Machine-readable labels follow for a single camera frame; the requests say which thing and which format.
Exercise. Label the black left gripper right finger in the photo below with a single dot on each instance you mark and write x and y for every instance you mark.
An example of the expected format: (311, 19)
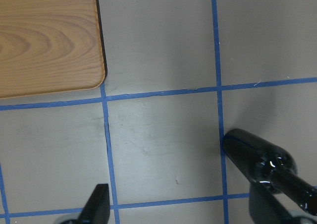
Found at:
(264, 208)

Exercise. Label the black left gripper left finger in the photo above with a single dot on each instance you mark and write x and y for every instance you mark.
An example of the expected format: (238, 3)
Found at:
(97, 208)

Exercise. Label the dark wine bottle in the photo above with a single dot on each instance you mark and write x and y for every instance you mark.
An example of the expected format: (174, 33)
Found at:
(270, 166)

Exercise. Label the wooden tray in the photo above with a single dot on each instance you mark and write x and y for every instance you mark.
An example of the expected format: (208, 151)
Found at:
(50, 46)

